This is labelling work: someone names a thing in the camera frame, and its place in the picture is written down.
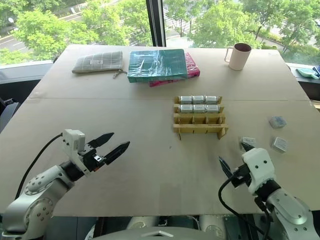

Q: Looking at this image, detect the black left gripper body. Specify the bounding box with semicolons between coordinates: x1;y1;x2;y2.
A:
77;143;106;176

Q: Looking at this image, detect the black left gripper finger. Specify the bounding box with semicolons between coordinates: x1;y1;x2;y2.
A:
86;132;115;149
102;141;131;166

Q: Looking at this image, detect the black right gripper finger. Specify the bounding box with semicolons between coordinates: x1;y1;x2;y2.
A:
239;141;255;153
217;156;236;179

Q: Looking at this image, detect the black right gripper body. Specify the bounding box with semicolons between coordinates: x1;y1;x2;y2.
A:
230;163;252;189

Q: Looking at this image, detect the wooden slotted rack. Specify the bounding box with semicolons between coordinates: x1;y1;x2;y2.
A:
173;95;229;141

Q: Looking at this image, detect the grey plaid zipper pouch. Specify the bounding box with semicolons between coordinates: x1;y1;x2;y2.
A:
71;50;129;81

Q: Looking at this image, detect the silver robot torso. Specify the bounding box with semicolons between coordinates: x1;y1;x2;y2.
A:
84;214;266;240

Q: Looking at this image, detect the pale pink mug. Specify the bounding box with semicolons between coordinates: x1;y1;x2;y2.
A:
224;42;252;72

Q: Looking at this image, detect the teal plastic-wrapped book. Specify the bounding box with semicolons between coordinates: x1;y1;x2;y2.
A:
127;48;188;84

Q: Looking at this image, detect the teal flat object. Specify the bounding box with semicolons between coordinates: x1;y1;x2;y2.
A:
295;67;320;81

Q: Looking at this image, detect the pink book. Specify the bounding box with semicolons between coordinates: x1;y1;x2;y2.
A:
148;51;201;88

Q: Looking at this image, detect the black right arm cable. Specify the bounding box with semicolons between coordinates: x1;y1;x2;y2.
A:
217;174;274;240

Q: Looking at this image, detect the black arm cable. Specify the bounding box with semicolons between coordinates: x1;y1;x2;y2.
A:
217;174;274;240
14;133;64;200

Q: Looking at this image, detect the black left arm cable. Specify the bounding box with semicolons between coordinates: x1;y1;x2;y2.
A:
14;133;64;200

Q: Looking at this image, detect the black window frame post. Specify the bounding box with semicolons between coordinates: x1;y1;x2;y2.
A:
145;0;167;48

